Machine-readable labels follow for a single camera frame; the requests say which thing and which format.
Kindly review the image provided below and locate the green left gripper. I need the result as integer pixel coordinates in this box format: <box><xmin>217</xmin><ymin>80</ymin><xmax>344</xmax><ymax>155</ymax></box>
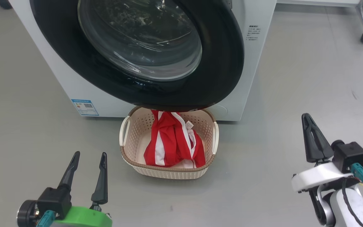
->
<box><xmin>54</xmin><ymin>151</ymin><xmax>112</xmax><ymax>227</ymax></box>

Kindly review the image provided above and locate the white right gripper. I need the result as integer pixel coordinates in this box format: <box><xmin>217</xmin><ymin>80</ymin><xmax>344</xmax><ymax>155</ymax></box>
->
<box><xmin>291</xmin><ymin>113</ymin><xmax>354</xmax><ymax>193</ymax></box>

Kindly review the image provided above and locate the red white striped garment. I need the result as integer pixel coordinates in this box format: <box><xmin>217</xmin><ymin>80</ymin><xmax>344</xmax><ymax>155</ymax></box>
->
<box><xmin>144</xmin><ymin>110</ymin><xmax>198</xmax><ymax>167</ymax></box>

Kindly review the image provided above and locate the round glass washer door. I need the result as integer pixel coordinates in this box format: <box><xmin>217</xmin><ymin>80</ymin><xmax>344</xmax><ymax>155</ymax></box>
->
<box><xmin>30</xmin><ymin>0</ymin><xmax>245</xmax><ymax>112</ymax></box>

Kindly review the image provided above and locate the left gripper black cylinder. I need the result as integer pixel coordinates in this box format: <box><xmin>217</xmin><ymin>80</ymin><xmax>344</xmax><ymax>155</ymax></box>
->
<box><xmin>17</xmin><ymin>200</ymin><xmax>39</xmax><ymax>227</ymax></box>

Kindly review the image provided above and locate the cream perforated laundry basket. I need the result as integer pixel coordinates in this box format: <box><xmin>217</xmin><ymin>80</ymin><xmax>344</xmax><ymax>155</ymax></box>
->
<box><xmin>119</xmin><ymin>106</ymin><xmax>219</xmax><ymax>180</ymax></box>

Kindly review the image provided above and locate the white front-load washing machine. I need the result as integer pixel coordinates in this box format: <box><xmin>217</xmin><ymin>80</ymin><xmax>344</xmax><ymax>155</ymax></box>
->
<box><xmin>8</xmin><ymin>0</ymin><xmax>277</xmax><ymax>122</ymax></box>

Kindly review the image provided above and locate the blue energy label sticker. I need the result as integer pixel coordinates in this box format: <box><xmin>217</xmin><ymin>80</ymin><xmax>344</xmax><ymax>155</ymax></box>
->
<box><xmin>71</xmin><ymin>99</ymin><xmax>99</xmax><ymax>116</ymax></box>

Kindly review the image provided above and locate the round filter cover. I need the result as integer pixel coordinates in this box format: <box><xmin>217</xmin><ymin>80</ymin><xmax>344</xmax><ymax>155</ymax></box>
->
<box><xmin>215</xmin><ymin>104</ymin><xmax>228</xmax><ymax>119</ymax></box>

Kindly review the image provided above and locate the teal connector left camera cable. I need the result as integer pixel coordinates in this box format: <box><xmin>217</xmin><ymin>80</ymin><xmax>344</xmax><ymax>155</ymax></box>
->
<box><xmin>36</xmin><ymin>210</ymin><xmax>56</xmax><ymax>227</ymax></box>

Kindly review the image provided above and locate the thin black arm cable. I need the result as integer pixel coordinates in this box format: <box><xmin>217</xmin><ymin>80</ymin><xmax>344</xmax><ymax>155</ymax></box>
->
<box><xmin>342</xmin><ymin>178</ymin><xmax>363</xmax><ymax>227</ymax></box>

